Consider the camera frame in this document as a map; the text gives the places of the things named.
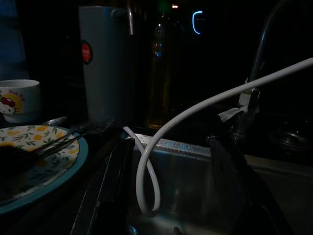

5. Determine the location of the grey thermos with red sticker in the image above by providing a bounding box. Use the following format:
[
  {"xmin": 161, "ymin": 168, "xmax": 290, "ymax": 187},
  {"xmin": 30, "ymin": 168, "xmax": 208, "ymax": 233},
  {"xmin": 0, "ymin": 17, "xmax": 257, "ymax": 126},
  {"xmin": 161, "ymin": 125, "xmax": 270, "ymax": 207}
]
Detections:
[{"xmin": 78, "ymin": 6, "xmax": 134, "ymax": 125}]

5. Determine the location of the round metal counter cap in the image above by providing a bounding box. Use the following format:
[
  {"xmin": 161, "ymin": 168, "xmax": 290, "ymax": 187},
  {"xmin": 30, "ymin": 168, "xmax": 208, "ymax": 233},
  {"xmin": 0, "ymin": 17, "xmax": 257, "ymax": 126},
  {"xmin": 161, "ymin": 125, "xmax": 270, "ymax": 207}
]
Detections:
[{"xmin": 268, "ymin": 127, "xmax": 311, "ymax": 150}]

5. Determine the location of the white cartoon print mug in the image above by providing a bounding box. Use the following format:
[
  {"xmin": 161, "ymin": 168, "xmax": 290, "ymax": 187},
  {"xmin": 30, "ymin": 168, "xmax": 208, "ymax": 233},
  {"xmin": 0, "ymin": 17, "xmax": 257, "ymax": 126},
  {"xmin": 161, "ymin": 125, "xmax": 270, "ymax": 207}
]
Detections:
[{"xmin": 0, "ymin": 79, "xmax": 41, "ymax": 123}]

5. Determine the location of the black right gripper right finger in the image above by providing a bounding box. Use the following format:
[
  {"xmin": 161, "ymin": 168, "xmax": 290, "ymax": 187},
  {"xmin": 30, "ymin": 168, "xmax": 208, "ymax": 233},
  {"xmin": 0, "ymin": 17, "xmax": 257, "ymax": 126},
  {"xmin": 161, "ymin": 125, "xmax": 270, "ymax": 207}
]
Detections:
[{"xmin": 206, "ymin": 134, "xmax": 295, "ymax": 235}]

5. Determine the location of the stainless steel sink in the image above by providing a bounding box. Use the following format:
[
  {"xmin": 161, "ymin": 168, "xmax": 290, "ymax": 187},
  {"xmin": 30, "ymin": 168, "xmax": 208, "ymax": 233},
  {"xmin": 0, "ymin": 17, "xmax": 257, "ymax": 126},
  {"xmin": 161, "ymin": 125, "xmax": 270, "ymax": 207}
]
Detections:
[{"xmin": 127, "ymin": 133, "xmax": 313, "ymax": 235}]

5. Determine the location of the steel fork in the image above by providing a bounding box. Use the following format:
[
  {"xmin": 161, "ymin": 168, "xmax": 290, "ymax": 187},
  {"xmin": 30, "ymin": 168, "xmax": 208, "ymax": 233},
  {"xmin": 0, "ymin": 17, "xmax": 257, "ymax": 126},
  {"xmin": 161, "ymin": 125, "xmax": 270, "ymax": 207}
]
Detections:
[{"xmin": 31, "ymin": 116, "xmax": 115, "ymax": 157}]

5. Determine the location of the glowing blue appliance light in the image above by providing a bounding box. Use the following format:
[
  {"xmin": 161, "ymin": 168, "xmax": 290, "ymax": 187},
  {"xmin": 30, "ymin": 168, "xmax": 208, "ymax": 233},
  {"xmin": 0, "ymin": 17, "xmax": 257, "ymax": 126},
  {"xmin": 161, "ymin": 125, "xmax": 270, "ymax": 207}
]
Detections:
[{"xmin": 192, "ymin": 10, "xmax": 204, "ymax": 35}]

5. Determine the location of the steel spoon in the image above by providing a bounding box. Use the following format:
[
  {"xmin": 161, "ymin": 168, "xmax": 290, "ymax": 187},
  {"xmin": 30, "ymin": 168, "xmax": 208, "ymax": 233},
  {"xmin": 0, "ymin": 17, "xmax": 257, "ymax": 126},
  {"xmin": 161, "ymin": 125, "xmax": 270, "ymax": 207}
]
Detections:
[{"xmin": 42, "ymin": 116, "xmax": 68, "ymax": 126}]

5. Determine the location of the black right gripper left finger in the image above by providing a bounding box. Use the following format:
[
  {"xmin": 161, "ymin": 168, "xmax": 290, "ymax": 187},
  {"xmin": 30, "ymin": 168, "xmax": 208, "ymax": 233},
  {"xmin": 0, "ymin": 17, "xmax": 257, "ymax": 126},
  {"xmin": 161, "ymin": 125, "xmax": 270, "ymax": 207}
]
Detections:
[{"xmin": 70, "ymin": 137, "xmax": 135, "ymax": 235}]

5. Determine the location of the glass oil bottle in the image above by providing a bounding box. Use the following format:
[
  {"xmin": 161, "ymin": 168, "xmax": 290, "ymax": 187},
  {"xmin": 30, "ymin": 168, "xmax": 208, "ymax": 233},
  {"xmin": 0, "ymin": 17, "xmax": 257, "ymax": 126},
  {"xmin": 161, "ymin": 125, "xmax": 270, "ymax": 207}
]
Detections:
[{"xmin": 146, "ymin": 14, "xmax": 172, "ymax": 129}]

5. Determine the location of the floral plate with blue rim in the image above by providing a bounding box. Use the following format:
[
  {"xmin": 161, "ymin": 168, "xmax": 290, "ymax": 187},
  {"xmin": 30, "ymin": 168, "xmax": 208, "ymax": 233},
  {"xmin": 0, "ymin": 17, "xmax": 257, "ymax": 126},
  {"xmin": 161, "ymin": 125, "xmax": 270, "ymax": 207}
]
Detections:
[{"xmin": 0, "ymin": 124, "xmax": 89, "ymax": 215}]

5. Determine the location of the white water hose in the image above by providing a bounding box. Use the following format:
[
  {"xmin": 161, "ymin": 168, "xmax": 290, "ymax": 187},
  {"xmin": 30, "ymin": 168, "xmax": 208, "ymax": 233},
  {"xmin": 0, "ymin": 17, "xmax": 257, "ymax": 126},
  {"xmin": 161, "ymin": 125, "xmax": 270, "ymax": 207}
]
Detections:
[{"xmin": 123, "ymin": 57, "xmax": 313, "ymax": 217}]

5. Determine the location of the metal faucet with white tape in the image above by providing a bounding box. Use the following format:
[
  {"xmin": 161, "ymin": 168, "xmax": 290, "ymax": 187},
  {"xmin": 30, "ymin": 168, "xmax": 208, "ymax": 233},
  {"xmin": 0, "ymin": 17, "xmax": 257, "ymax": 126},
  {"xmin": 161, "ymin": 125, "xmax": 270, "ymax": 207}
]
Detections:
[{"xmin": 219, "ymin": 0, "xmax": 313, "ymax": 142}]

